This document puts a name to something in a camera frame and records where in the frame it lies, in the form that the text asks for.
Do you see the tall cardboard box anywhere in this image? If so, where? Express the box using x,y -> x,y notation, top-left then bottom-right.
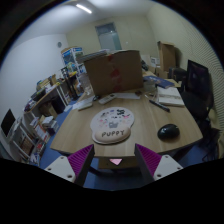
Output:
157,41 -> 176,78

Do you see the ceiling light tube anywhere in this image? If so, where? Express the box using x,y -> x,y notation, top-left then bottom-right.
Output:
76,4 -> 92,14

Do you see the blue book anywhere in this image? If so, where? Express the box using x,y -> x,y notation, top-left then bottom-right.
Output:
143,75 -> 174,89

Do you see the white open notebook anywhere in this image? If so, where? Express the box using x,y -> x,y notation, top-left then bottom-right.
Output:
157,87 -> 184,106

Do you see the black laptop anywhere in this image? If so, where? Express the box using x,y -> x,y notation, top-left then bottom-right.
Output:
181,60 -> 212,120

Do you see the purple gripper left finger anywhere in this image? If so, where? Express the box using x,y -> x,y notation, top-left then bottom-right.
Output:
46,144 -> 95,186

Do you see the large brown cardboard box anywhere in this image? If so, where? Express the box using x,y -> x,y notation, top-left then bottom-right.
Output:
84,50 -> 143,95

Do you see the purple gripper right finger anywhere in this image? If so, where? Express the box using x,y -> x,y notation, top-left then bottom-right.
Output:
134,144 -> 182,184

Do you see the white paper sheet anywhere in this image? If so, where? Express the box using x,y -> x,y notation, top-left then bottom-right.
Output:
115,93 -> 140,100

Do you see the black monitor on shelf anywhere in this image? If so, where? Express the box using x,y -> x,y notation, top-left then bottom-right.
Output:
1,110 -> 15,136

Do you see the black computer mouse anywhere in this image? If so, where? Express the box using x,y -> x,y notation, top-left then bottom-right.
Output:
157,124 -> 180,140

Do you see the cluttered side desk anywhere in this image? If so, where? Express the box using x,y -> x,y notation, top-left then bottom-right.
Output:
24,75 -> 76,113

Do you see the grey door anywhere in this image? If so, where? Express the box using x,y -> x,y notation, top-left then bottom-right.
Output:
95,23 -> 122,51

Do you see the puppy print mouse pad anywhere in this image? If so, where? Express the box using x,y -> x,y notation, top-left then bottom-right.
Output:
90,107 -> 134,145

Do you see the black pen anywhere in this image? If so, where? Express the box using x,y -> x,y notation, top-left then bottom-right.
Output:
149,99 -> 170,112

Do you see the white remote control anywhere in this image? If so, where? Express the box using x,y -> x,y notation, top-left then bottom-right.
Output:
99,94 -> 116,105

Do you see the pink triangular sticker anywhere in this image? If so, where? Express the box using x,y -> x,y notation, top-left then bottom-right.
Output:
109,159 -> 122,165

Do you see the white shelf rack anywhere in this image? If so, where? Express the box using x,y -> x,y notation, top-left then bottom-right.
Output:
1,117 -> 50,166

